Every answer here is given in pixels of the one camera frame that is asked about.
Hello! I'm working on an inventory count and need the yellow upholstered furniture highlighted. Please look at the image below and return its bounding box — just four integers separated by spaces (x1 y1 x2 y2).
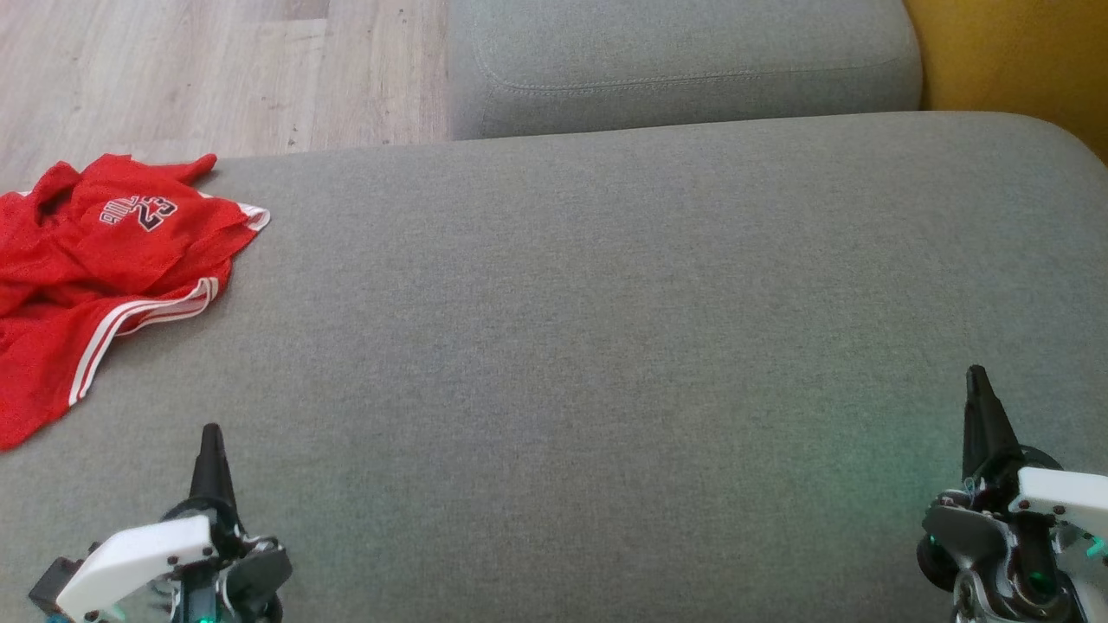
904 0 1108 165

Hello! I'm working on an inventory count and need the red basketball shorts white trim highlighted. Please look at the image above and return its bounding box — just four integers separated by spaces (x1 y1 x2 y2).
0 153 272 314

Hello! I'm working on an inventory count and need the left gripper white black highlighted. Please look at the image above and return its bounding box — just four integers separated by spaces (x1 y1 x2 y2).
54 423 294 623

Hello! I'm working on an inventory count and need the grey sofa seat cushion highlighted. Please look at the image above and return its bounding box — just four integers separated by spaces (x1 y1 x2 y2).
0 111 1108 623

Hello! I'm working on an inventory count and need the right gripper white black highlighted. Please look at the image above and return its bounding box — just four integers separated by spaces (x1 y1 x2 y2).
916 364 1108 623

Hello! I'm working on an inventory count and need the grey sofa back cushion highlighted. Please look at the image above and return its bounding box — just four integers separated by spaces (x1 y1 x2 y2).
446 0 924 142

